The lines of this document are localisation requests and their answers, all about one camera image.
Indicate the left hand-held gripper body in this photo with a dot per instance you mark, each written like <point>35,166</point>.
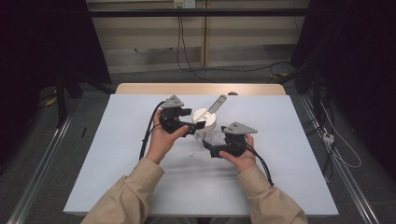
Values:
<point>171,119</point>

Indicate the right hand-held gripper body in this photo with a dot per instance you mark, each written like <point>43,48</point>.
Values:
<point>236,141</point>

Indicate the beige stick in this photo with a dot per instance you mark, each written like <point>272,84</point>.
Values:
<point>217,104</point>

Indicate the person's right hand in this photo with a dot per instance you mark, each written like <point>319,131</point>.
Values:
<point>244,161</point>

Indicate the person's left hand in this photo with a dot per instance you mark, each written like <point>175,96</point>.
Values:
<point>162,143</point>

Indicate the wooden table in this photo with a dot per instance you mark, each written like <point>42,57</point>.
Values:
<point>186,88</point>

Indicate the white table mat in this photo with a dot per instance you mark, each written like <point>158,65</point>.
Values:
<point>199,186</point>

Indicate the white power strip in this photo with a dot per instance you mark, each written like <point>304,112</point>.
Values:
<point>328,138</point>

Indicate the black metal stand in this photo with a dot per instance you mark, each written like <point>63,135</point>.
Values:
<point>316,90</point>
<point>60,99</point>

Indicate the black horizontal metal bar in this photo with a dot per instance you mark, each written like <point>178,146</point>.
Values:
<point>199,12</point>

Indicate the black curtain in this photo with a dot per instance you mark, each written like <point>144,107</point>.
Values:
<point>40,40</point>
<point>358,46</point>

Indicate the white wall outlet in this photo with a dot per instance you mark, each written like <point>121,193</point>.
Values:
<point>184,3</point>

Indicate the aluminium floor rail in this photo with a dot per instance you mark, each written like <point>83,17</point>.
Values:
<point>345,174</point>
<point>37,174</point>

